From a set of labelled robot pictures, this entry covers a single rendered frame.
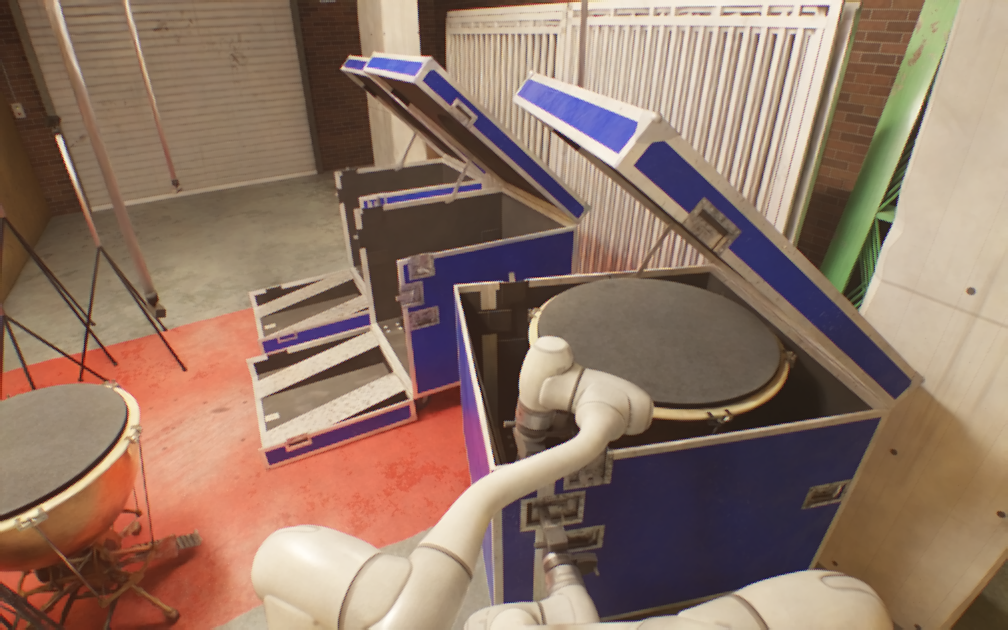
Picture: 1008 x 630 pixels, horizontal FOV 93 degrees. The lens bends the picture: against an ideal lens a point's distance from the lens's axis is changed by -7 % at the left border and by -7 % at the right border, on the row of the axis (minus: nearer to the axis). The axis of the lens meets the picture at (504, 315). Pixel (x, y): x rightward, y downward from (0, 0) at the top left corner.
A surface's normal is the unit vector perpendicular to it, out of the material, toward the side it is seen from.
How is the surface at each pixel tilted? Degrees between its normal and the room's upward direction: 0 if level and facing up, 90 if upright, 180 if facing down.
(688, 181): 90
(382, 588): 12
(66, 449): 0
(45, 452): 0
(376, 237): 90
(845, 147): 90
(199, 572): 0
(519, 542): 90
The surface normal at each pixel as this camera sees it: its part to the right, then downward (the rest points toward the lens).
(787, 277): 0.17, 0.48
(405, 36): 0.53, 0.41
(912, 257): -0.85, 0.27
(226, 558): -0.01, -0.87
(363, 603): -0.18, -0.55
